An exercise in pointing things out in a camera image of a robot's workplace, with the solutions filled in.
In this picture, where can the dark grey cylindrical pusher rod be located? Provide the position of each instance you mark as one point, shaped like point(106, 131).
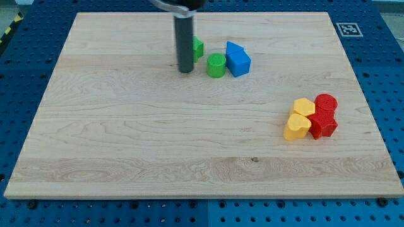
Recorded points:
point(183, 28)

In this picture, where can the green star block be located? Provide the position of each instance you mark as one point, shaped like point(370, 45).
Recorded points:
point(198, 49)

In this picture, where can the red star block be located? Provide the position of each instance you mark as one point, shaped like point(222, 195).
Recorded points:
point(323, 123)

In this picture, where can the green cylinder block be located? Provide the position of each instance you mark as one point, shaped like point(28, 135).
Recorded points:
point(216, 65)

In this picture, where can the blue triangle block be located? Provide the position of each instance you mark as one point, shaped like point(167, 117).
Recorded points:
point(232, 47)

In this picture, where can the blue cube block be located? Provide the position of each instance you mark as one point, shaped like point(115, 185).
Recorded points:
point(238, 63)

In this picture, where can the wooden board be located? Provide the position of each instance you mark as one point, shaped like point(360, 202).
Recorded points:
point(118, 121)

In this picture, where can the yellow hexagon block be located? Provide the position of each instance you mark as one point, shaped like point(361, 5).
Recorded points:
point(303, 106)

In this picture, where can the yellow heart block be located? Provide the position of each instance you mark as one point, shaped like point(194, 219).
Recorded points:
point(297, 127)

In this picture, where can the red cylinder block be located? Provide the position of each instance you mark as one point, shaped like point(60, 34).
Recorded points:
point(326, 102)

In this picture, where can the white fiducial marker tag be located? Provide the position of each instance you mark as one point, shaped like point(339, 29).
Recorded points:
point(348, 29)

